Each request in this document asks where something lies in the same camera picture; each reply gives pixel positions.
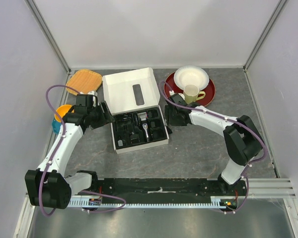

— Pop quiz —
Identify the silver black hair clipper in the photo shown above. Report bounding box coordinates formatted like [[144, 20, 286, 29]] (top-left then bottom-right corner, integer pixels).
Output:
[[137, 112, 149, 142]]

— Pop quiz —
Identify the white cardboard box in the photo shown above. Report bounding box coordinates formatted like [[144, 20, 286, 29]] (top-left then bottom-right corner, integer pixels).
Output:
[[101, 67, 170, 155]]

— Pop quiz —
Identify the black guard comb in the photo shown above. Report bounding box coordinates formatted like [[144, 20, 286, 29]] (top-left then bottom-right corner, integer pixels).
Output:
[[130, 133, 140, 144]]

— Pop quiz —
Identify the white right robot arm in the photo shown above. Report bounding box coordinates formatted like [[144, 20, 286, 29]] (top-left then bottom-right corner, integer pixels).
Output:
[[165, 93, 267, 195]]

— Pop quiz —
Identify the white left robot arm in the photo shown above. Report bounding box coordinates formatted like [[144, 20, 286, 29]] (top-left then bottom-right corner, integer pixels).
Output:
[[25, 94, 114, 209]]

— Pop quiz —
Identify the orange small bowl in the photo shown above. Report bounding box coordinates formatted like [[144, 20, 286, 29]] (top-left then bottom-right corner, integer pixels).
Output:
[[54, 104, 72, 122]]

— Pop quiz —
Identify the light green mug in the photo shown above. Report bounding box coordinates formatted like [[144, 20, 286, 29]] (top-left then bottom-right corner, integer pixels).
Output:
[[183, 84, 206, 104]]

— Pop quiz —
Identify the woven orange tray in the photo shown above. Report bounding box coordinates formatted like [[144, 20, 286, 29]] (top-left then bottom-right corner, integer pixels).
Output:
[[66, 69, 102, 94]]

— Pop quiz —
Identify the teal dotted plate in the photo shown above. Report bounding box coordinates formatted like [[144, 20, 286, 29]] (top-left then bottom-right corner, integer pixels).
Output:
[[52, 119, 62, 134]]

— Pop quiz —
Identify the red round plate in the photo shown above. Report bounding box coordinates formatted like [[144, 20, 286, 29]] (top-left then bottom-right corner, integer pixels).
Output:
[[166, 73, 216, 107]]

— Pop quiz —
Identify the white ceramic bowl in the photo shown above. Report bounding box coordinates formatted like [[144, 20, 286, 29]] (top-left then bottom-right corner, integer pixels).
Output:
[[174, 65, 210, 90]]

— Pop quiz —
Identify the black plastic insert tray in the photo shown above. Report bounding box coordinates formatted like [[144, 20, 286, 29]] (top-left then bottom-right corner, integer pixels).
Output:
[[111, 106, 169, 154]]

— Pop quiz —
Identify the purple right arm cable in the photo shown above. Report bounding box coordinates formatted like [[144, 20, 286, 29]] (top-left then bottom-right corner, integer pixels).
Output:
[[159, 80, 268, 215]]

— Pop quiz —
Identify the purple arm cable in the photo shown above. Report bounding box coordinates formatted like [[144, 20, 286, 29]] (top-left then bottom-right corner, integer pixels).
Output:
[[159, 80, 268, 215], [39, 84, 127, 218]]

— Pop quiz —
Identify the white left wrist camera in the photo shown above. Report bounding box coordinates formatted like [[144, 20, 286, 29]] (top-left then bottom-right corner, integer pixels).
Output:
[[88, 91, 97, 97]]

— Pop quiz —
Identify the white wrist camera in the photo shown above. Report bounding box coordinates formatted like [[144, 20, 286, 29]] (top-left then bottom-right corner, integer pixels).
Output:
[[169, 91, 185, 100], [88, 91, 97, 97]]

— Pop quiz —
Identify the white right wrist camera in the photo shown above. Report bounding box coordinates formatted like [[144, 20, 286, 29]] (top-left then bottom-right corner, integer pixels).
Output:
[[169, 91, 185, 100]]

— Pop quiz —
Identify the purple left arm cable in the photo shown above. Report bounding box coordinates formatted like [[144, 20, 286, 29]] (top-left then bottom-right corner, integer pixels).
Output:
[[39, 84, 127, 218]]

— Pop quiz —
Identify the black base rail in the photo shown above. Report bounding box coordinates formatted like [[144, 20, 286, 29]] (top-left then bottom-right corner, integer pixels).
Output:
[[88, 178, 247, 205]]

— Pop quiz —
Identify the light blue cable duct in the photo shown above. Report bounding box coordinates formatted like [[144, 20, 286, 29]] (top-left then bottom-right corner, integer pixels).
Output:
[[69, 197, 236, 208]]

